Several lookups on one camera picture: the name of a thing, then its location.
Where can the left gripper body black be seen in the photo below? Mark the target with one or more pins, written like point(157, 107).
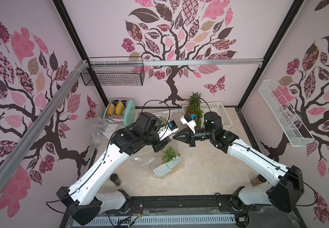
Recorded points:
point(157, 144)

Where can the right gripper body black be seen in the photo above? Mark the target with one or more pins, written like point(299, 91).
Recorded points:
point(191, 137)

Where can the pineapple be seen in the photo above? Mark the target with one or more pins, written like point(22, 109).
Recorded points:
point(170, 160)
point(194, 106)
point(162, 121)
point(198, 116)

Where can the zip-top bag clear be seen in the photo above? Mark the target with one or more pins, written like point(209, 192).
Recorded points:
point(174, 114)
point(150, 160)
point(101, 131)

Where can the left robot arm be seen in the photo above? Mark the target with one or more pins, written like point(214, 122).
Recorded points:
point(82, 199)

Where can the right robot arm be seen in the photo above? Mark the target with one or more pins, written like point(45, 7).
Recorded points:
point(285, 184)

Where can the white plastic basket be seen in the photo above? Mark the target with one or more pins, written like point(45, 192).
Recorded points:
point(220, 110)

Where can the silver toaster mint side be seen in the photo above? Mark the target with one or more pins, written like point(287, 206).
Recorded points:
point(129, 116)

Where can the right bread slice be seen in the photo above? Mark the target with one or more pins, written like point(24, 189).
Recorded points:
point(120, 107)

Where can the bread slice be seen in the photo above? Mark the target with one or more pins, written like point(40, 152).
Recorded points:
point(120, 107)
point(111, 109)

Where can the dark lidded spice jar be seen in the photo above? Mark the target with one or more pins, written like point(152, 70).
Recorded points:
point(114, 178)

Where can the left bread slice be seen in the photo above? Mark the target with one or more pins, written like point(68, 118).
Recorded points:
point(111, 109)

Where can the amber bottle black cap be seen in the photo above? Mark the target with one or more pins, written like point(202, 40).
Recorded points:
point(257, 180)

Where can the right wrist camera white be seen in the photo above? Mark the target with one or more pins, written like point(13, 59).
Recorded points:
point(189, 120)

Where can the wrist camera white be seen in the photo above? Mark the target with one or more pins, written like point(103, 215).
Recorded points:
point(167, 130)
point(189, 120)

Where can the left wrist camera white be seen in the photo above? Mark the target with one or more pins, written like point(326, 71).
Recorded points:
point(167, 130)

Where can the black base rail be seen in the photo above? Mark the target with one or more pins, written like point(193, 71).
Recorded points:
point(254, 216)

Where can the black wire wall basket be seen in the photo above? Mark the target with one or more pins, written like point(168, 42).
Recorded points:
point(114, 71)

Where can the white slotted cable duct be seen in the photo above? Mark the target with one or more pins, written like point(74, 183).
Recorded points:
point(131, 221)

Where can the aluminium frame bar back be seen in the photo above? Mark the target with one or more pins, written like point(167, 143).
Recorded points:
point(183, 62)

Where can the aluminium frame bar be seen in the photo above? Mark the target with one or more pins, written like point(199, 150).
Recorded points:
point(183, 62)
point(14, 159)

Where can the white wire wall shelf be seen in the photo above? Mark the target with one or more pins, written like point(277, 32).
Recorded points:
point(278, 99)

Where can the aluminium frame bar left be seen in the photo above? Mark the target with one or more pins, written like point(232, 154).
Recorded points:
point(14, 159)

